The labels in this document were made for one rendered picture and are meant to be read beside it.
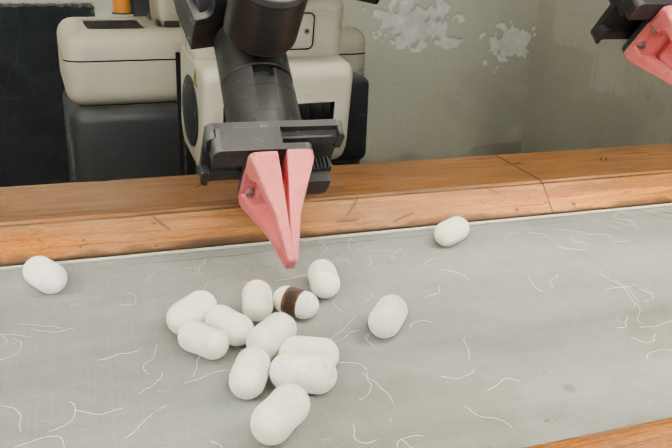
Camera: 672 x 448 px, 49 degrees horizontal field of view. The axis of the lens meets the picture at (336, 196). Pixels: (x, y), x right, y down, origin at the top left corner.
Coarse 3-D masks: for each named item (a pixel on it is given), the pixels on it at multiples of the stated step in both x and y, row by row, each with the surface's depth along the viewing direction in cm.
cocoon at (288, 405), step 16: (288, 384) 37; (272, 400) 36; (288, 400) 36; (304, 400) 37; (256, 416) 35; (272, 416) 35; (288, 416) 35; (304, 416) 37; (256, 432) 35; (272, 432) 35; (288, 432) 35
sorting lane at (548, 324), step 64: (128, 256) 55; (192, 256) 56; (256, 256) 57; (320, 256) 57; (384, 256) 57; (448, 256) 58; (512, 256) 58; (576, 256) 59; (640, 256) 59; (0, 320) 46; (64, 320) 46; (128, 320) 47; (320, 320) 48; (448, 320) 48; (512, 320) 48; (576, 320) 49; (640, 320) 49; (0, 384) 40; (64, 384) 40; (128, 384) 40; (192, 384) 40; (384, 384) 41; (448, 384) 41; (512, 384) 41; (576, 384) 42; (640, 384) 42
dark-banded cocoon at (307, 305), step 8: (280, 288) 48; (280, 296) 47; (304, 296) 47; (312, 296) 47; (296, 304) 47; (304, 304) 47; (312, 304) 47; (296, 312) 47; (304, 312) 47; (312, 312) 47
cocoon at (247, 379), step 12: (252, 348) 40; (240, 360) 39; (252, 360) 39; (264, 360) 40; (240, 372) 38; (252, 372) 39; (264, 372) 39; (240, 384) 38; (252, 384) 38; (264, 384) 39; (240, 396) 39; (252, 396) 39
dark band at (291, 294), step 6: (288, 288) 48; (294, 288) 48; (300, 288) 48; (288, 294) 47; (294, 294) 47; (282, 300) 47; (288, 300) 47; (294, 300) 47; (282, 306) 47; (288, 306) 47; (294, 306) 47; (288, 312) 47; (294, 312) 47
